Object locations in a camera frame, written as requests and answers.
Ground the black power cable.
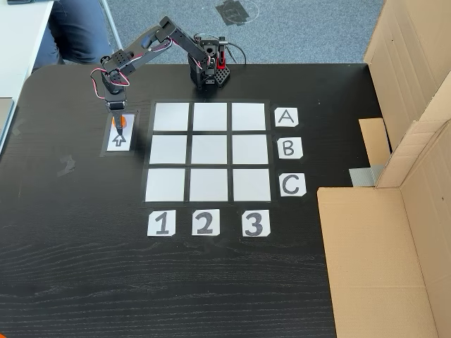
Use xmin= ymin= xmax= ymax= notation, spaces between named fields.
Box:
xmin=225 ymin=42 xmax=248 ymax=66

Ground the white side table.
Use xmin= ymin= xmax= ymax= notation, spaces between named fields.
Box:
xmin=0 ymin=0 xmax=56 ymax=99

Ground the small flat cardboard piece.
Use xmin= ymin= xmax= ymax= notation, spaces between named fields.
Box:
xmin=358 ymin=118 xmax=393 ymax=167

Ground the large open cardboard box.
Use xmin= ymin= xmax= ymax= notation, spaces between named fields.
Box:
xmin=316 ymin=119 xmax=451 ymax=338

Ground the paper sheet number 1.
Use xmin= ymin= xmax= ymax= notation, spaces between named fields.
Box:
xmin=147 ymin=210 xmax=176 ymax=237

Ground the white metal table leg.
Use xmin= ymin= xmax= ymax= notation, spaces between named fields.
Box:
xmin=99 ymin=0 xmax=129 ymax=65

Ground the paper sheet number 2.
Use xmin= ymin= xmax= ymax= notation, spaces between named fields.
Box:
xmin=191 ymin=208 xmax=221 ymax=237

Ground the paper sheet letter A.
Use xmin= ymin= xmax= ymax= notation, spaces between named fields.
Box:
xmin=274 ymin=108 xmax=299 ymax=128

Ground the paper sheet letter B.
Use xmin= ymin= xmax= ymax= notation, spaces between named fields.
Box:
xmin=277 ymin=137 xmax=304 ymax=160

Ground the person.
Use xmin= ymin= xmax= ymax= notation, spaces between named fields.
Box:
xmin=33 ymin=0 xmax=113 ymax=71

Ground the black tape patch on floor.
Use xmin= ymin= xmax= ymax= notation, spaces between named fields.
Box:
xmin=214 ymin=0 xmax=252 ymax=27

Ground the grey flat object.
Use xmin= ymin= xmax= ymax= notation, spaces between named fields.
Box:
xmin=0 ymin=97 xmax=16 ymax=140

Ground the paper sheet number 3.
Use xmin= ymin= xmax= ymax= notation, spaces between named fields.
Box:
xmin=241 ymin=209 xmax=271 ymax=238

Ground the paper sheet letter C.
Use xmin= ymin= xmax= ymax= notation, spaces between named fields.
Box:
xmin=279 ymin=173 xmax=307 ymax=198

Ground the tall brown cardboard panel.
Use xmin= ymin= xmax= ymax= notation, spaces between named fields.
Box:
xmin=362 ymin=0 xmax=451 ymax=156

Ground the white arrow paper sheet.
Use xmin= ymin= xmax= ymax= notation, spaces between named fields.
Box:
xmin=104 ymin=113 xmax=137 ymax=154

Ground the grey duct tape piece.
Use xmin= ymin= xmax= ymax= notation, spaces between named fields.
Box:
xmin=348 ymin=164 xmax=385 ymax=188

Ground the red black table clamp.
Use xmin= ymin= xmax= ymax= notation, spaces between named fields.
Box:
xmin=216 ymin=36 xmax=228 ymax=70

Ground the white grid sheet black tape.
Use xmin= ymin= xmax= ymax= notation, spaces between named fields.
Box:
xmin=142 ymin=99 xmax=279 ymax=204

